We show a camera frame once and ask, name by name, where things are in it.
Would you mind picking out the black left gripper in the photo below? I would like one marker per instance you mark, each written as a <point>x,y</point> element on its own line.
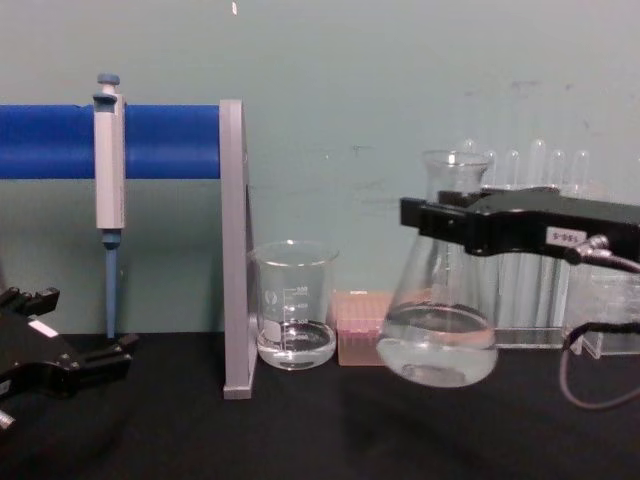
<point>30,350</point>

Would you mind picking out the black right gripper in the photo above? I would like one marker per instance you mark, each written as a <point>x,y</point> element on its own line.
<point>530,220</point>

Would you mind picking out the clear glass conical flask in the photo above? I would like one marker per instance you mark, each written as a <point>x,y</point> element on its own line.
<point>440,330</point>

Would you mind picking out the clear glass test tube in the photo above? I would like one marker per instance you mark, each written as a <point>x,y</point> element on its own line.
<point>580,170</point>
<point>557,167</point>
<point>492,167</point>
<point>538,160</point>
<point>513,167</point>

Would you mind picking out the pink pipette tip box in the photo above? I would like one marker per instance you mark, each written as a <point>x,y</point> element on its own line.
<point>357,330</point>

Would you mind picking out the clear acrylic test tube rack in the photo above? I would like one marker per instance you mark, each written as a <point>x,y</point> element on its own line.
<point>530,337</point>

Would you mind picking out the grey pipette with blue tip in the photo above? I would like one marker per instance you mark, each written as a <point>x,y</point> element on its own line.
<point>110,170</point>

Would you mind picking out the clear glass beaker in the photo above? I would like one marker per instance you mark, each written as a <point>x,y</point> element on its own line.
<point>295,320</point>

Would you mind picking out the clear plastic box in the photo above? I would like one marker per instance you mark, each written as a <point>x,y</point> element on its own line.
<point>607,310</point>

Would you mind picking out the blue and grey pipette stand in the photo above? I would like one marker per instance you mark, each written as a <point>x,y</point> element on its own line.
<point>170,140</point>

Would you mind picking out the black table cloth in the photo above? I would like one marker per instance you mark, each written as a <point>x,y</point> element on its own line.
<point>320,430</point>

